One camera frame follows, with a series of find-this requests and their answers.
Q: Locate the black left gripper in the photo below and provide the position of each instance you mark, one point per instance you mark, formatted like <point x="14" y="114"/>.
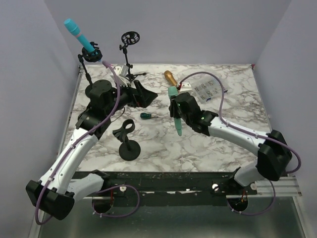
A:
<point x="140" y="96"/>

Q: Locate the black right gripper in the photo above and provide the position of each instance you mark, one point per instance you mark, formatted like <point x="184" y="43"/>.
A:
<point x="173" y="108"/>

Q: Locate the mint green microphone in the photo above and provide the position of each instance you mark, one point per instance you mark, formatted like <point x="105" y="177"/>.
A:
<point x="172" y="92"/>

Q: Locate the gold microphone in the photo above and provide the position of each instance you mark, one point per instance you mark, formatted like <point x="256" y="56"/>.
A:
<point x="170" y="78"/>

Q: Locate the black clip microphone stand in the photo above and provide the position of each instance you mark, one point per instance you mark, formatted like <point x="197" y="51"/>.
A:
<point x="129" y="150"/>

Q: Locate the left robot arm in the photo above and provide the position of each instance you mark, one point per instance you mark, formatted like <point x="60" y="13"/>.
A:
<point x="54" y="193"/>

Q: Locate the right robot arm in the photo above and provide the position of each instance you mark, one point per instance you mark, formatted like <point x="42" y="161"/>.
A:
<point x="270" y="148"/>

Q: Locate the blue microphone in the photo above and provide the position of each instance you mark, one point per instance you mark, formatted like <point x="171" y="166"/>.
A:
<point x="74" y="30"/>

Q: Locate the clear plastic screw box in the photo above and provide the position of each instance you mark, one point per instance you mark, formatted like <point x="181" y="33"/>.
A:
<point x="206" y="89"/>

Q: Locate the green handled screwdriver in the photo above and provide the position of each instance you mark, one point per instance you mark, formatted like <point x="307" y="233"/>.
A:
<point x="146" y="116"/>

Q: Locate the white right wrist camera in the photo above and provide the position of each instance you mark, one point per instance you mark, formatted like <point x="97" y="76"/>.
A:
<point x="184" y="87"/>

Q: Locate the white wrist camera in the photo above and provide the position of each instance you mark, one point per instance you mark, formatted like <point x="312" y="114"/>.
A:
<point x="121" y="71"/>
<point x="184" y="87"/>

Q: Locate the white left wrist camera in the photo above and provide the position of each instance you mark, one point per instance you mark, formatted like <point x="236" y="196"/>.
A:
<point x="121" y="71"/>

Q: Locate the black front table rail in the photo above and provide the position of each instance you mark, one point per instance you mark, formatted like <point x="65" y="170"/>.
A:
<point x="155" y="189"/>

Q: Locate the aluminium table frame rail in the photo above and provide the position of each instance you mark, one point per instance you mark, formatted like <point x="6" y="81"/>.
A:
<point x="35" y="228"/>

